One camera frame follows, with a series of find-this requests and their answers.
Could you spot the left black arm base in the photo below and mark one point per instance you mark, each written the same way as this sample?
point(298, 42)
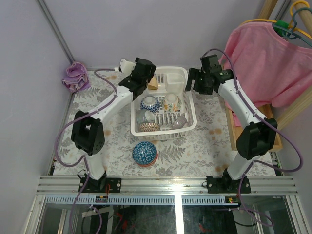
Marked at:
point(103, 185)

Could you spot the floral table mat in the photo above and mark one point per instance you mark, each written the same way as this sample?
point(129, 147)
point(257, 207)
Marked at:
point(204, 151)

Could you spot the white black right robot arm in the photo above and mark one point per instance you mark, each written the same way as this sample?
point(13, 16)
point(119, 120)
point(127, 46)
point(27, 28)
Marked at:
point(258, 132)

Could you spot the purple glass bowl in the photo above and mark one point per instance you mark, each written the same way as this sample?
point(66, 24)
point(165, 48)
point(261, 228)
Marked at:
point(180, 122)

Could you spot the aluminium rail frame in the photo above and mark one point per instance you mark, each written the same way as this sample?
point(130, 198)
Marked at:
point(161, 190)

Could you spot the yellow flower ceramic bowl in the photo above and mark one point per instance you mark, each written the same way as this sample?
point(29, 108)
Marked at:
point(171, 103)

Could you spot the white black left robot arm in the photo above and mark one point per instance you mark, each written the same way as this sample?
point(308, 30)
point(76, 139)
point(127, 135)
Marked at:
point(88, 127)

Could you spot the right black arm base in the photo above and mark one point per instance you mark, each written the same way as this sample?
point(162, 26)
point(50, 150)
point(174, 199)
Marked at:
point(225, 185)

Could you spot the white plastic dish rack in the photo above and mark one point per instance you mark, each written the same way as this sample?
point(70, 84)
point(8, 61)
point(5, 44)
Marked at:
point(171, 80)

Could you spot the yellow clothes hanger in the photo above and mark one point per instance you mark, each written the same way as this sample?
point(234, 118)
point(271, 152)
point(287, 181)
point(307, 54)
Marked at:
point(297, 7)

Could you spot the green clothes hanger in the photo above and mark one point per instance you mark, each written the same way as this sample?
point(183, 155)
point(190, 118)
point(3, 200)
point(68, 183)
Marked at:
point(289, 31)

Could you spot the crumpled purple cloth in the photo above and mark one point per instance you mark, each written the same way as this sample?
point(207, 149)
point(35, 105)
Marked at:
point(77, 78)

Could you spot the pink t-shirt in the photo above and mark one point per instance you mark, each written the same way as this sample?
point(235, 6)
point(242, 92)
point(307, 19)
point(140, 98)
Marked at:
point(265, 63)

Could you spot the tan patterned ceramic bowl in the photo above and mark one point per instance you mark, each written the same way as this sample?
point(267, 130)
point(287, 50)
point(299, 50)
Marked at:
point(149, 127)

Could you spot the red rimmed bottom bowl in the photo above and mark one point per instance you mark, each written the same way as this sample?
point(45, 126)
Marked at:
point(149, 164)

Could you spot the blue triangle patterned bowl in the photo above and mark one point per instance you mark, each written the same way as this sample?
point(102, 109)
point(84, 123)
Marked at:
point(144, 153)

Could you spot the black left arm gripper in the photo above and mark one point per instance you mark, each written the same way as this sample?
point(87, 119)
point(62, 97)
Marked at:
point(140, 87)

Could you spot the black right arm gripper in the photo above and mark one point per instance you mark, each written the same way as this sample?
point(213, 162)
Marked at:
point(193, 74)

